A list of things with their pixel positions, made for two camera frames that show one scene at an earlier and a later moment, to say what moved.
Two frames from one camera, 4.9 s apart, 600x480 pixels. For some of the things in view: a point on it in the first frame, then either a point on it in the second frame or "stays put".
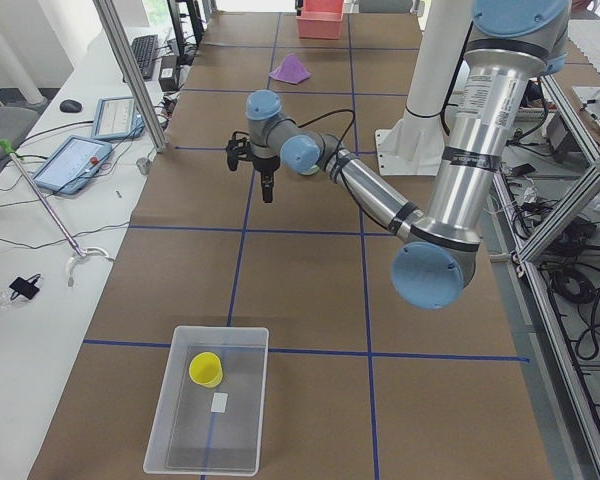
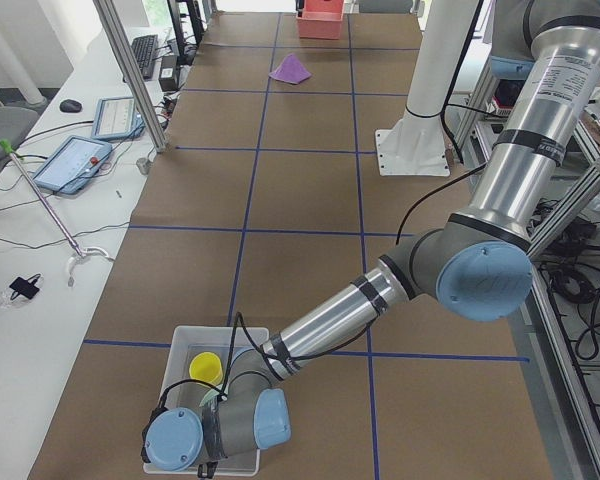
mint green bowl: x=310 y=171 → x=210 y=395
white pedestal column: x=414 y=144 stays put
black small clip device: x=26 y=288 stays put
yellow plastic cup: x=206 y=369 stays put
